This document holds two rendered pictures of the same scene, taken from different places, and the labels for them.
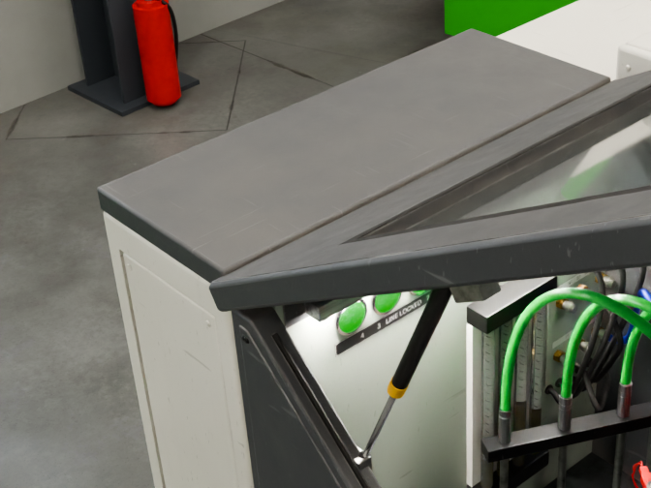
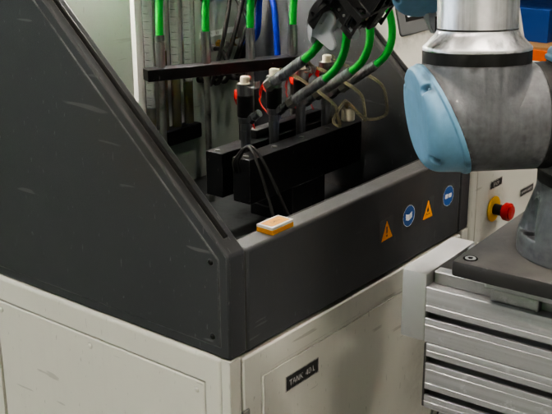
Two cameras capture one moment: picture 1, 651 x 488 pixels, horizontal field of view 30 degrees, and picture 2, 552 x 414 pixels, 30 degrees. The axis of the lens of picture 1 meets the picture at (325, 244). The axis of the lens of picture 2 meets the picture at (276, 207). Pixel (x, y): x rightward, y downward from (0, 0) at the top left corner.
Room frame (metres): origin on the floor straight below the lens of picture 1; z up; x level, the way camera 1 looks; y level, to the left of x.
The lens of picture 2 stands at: (-0.58, 0.00, 1.48)
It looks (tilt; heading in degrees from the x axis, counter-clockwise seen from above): 19 degrees down; 347
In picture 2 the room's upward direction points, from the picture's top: straight up
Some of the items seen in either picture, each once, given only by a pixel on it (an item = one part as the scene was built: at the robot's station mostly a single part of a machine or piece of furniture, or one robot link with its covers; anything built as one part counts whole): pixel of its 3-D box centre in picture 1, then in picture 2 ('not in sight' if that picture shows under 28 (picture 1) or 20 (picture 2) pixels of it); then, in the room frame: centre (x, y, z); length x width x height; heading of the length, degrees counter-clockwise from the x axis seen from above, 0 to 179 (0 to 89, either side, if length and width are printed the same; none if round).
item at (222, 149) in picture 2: not in sight; (287, 172); (1.20, -0.45, 0.91); 0.34 x 0.10 x 0.15; 128
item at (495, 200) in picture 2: not in sight; (502, 210); (1.18, -0.88, 0.80); 0.05 x 0.04 x 0.05; 128
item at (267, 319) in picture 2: not in sight; (356, 236); (0.94, -0.50, 0.87); 0.62 x 0.04 x 0.16; 128
